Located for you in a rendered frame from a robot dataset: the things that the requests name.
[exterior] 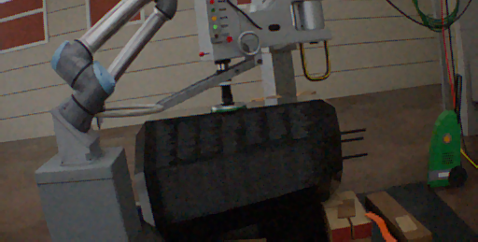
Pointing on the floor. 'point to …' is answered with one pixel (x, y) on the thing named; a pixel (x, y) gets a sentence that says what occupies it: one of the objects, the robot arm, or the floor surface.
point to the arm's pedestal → (90, 199)
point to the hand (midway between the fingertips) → (95, 127)
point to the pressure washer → (446, 148)
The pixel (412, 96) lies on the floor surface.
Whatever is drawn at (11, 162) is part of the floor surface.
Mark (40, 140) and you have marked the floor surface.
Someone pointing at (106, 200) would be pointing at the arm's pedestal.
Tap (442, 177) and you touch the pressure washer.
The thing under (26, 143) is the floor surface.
